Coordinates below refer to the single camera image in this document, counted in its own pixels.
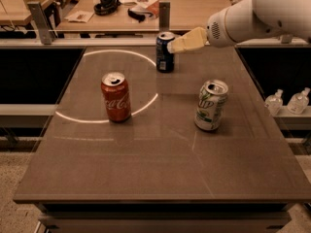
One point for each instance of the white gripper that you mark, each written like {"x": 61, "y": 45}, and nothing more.
{"x": 219, "y": 31}

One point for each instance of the blue pepsi can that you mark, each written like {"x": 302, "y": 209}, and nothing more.
{"x": 164, "y": 59}

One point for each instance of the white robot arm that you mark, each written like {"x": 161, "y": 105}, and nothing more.
{"x": 248, "y": 20}

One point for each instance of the white green 7up can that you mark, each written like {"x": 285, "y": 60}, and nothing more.
{"x": 212, "y": 99}

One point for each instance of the red coca-cola can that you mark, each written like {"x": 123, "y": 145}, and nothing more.
{"x": 115, "y": 91}

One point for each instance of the wooden background desk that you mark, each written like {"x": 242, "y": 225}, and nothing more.
{"x": 184, "y": 16}

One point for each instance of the black sunglasses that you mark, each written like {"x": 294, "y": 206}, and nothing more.
{"x": 140, "y": 16}

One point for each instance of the open magazine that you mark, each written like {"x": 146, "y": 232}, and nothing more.
{"x": 143, "y": 6}

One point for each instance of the black headphones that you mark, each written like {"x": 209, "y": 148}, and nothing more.
{"x": 106, "y": 7}

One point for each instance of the paper sheet on left desk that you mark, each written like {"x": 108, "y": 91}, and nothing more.
{"x": 80, "y": 16}

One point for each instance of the clear sanitizer bottle right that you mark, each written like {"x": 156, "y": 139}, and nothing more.
{"x": 299, "y": 102}

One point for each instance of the metal post centre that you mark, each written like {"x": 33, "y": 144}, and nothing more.
{"x": 164, "y": 16}

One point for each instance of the metal post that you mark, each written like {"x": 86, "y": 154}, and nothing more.
{"x": 164, "y": 16}
{"x": 286, "y": 38}
{"x": 40, "y": 19}

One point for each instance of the metal post right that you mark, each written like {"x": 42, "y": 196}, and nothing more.
{"x": 286, "y": 38}

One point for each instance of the metal post left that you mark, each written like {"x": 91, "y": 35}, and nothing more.
{"x": 40, "y": 19}

